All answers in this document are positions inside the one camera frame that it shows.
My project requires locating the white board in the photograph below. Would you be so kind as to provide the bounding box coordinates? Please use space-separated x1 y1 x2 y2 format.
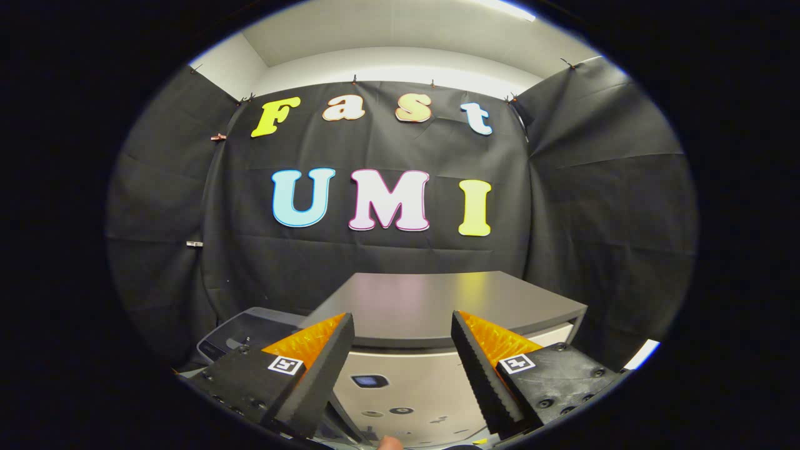
622 339 661 371

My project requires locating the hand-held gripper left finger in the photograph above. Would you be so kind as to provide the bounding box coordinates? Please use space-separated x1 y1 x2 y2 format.
177 312 356 439

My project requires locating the black backdrop cloth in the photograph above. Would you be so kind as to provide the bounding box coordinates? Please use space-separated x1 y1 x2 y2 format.
106 56 698 376

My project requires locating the beige cabinet with dark top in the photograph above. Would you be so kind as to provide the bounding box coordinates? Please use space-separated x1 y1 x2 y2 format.
296 270 589 448

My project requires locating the grey washing machine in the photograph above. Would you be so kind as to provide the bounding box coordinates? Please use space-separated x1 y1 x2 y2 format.
196 306 316 369

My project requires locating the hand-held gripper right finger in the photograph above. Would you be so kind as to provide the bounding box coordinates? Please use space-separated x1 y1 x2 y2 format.
450 309 628 440

